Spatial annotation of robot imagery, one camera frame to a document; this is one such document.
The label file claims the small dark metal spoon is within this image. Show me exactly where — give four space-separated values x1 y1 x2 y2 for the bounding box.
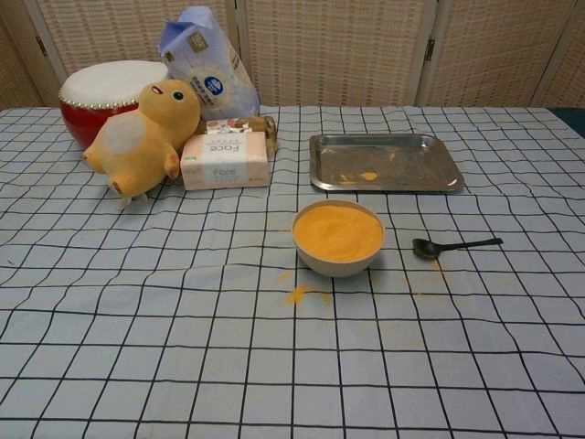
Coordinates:
412 237 505 262

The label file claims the bowl of orange-yellow powder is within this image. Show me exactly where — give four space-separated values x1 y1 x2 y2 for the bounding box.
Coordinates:
294 204 383 258

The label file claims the beige round bowl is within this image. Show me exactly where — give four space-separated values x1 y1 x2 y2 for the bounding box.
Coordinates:
292 199 385 278

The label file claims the orange powder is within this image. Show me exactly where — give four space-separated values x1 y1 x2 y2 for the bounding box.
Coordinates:
273 270 334 306

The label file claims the metal tray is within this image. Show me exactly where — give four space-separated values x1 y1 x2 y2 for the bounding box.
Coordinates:
308 134 465 193

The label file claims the pink tissue pack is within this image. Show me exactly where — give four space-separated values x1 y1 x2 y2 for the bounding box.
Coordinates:
179 131 270 191

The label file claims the floral wrapped snack pack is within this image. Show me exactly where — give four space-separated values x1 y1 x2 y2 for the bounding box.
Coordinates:
204 115 279 156

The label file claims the blue checked tablecloth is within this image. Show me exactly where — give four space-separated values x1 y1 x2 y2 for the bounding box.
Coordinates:
0 104 585 439

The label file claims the yellow plush toy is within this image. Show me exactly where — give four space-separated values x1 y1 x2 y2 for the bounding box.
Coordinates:
81 78 202 211

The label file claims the blue white rice bag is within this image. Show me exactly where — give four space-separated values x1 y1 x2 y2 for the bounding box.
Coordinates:
158 7 261 121

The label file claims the woven bamboo folding screen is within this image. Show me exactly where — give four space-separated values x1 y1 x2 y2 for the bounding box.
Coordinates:
0 0 585 111

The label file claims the red drum with white skin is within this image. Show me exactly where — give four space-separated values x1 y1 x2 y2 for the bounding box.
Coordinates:
58 60 170 150

